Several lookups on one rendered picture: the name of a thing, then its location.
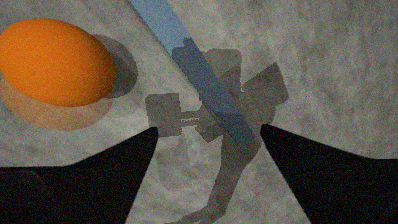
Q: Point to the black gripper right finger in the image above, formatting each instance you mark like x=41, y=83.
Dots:
x=331, y=185

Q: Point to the light blue l-shaped low wall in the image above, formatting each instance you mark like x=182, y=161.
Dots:
x=172, y=34

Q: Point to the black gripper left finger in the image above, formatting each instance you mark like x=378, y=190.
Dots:
x=97, y=190

